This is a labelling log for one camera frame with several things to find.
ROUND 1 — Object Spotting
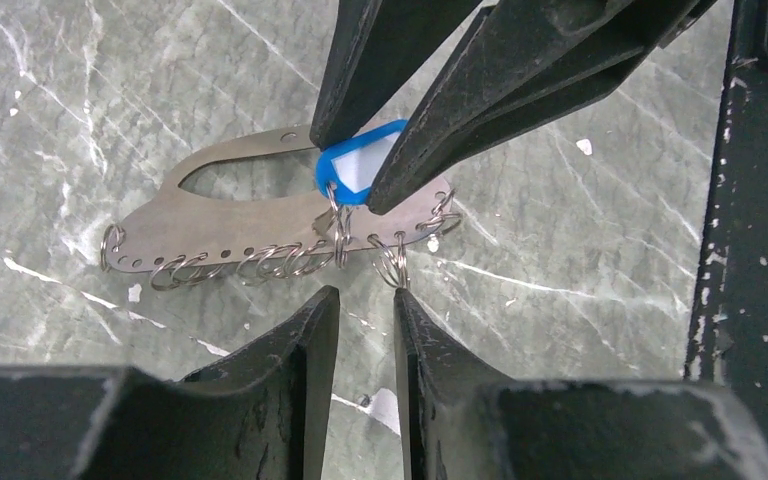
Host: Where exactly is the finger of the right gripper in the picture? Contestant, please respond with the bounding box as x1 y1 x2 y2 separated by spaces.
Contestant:
310 0 479 150
366 0 712 215

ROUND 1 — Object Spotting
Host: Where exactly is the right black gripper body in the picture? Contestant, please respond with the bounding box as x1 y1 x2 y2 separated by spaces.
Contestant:
684 1 768 440

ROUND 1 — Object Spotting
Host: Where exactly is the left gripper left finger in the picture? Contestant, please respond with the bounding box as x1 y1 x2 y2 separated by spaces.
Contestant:
0 286 340 479

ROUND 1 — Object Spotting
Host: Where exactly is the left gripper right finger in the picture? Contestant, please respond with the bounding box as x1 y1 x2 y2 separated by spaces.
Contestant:
394 288 768 479

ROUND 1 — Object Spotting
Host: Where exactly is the blue key tag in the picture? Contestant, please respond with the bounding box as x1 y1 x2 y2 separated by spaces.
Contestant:
315 119 408 206

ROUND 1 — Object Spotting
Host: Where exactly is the metal key holder plate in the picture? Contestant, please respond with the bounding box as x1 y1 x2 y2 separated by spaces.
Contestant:
99 125 462 291

